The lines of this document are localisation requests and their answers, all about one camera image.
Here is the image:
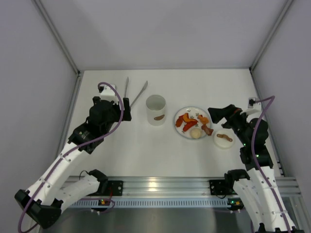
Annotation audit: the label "orange food piece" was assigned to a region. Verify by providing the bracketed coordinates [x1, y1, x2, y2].
[197, 115, 209, 125]

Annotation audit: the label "brown meat piece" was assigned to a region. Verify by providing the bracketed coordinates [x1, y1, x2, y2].
[201, 124, 214, 136]

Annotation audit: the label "round white bun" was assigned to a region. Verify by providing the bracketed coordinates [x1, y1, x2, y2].
[190, 128, 202, 139]

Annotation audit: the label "metal tongs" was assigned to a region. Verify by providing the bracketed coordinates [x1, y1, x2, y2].
[124, 77, 149, 109]

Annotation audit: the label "red orange food slices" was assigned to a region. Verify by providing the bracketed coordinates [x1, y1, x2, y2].
[175, 113, 198, 132]

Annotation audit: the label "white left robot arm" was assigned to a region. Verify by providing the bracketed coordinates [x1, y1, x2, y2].
[15, 97, 132, 229]

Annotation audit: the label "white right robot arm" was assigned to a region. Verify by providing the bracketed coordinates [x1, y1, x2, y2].
[208, 104, 301, 233]

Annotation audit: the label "white cylindrical lunch container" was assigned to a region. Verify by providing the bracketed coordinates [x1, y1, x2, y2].
[146, 95, 166, 126]

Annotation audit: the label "white round container lid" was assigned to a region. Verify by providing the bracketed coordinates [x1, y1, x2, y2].
[213, 129, 235, 149]

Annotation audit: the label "white patterned plate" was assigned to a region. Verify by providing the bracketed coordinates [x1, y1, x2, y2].
[173, 106, 213, 140]

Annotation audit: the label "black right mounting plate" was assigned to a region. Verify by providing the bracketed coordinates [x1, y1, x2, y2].
[208, 179, 236, 197]

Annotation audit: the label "black mounting plate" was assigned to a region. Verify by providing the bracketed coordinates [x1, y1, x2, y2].
[208, 179, 236, 197]
[92, 180, 124, 196]

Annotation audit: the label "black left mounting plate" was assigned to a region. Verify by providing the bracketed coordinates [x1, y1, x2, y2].
[92, 180, 124, 196]

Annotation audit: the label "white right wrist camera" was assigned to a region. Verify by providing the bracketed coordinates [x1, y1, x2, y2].
[241, 97, 261, 116]

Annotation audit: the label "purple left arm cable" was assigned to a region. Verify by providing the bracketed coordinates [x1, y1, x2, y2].
[17, 82, 125, 233]

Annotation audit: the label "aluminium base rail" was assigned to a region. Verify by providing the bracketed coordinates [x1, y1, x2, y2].
[60, 176, 302, 197]

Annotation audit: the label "slotted cable duct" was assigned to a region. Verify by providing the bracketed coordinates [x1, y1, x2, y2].
[71, 198, 242, 208]

